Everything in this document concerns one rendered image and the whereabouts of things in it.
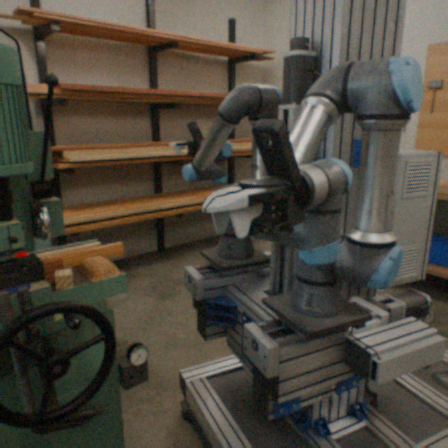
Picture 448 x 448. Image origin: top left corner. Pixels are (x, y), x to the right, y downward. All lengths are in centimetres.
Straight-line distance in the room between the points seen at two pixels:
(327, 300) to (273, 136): 63
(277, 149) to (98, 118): 321
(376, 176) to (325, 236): 28
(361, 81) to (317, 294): 54
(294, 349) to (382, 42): 93
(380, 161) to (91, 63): 309
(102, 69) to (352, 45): 279
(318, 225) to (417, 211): 80
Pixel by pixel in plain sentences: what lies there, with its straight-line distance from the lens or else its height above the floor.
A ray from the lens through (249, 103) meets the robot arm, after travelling 142.
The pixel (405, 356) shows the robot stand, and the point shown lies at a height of 72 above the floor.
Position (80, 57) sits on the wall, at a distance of 369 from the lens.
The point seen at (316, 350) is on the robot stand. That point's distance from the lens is 115.
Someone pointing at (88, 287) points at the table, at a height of 89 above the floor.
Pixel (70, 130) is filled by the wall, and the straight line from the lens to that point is 360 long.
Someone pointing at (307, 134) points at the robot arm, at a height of 130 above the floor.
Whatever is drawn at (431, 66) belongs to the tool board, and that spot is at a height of 177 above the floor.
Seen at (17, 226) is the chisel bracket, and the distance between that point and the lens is 115.
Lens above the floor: 133
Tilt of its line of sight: 15 degrees down
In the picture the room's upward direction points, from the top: straight up
